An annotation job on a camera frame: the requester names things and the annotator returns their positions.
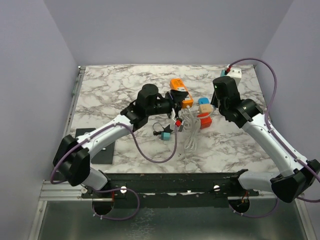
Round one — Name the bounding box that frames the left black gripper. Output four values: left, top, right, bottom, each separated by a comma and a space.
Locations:
147, 89, 188, 120

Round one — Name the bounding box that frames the orange power strip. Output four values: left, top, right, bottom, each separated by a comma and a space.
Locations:
170, 78, 194, 109

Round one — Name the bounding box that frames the beige cube socket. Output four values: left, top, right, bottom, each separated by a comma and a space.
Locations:
198, 103, 214, 114

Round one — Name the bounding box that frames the red cube socket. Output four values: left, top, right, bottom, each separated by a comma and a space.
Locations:
197, 113, 212, 129

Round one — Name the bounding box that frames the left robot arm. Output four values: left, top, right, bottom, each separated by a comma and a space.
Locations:
50, 83, 189, 198

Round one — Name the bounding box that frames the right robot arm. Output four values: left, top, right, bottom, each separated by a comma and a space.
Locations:
212, 76, 320, 203

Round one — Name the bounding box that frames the small teal plug adapter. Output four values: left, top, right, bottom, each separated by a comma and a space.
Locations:
160, 131, 171, 141

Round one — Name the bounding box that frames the blue cube socket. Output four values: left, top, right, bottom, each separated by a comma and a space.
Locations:
198, 97, 210, 105

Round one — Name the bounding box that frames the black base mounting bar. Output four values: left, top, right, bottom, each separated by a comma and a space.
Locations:
81, 173, 259, 214

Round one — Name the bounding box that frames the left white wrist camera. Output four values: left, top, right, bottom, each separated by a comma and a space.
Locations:
175, 118, 184, 132

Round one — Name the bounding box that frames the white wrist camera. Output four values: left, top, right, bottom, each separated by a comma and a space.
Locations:
220, 67, 242, 86
175, 118, 184, 132

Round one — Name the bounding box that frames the white orange-strip cord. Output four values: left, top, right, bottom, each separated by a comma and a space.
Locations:
178, 105, 202, 152

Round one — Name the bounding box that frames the black charger with cable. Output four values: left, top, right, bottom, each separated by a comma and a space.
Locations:
152, 122, 174, 136

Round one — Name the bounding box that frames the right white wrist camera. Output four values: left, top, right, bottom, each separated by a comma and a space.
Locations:
220, 67, 242, 86

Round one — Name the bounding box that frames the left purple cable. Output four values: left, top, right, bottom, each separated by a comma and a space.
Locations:
49, 117, 179, 221

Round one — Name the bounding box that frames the purple cable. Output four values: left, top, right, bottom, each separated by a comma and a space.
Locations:
227, 58, 320, 218
49, 117, 179, 221

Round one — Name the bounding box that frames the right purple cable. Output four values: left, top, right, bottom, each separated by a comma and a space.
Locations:
227, 58, 320, 218

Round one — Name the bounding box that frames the aluminium frame rail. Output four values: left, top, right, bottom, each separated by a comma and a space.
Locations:
38, 180, 87, 201

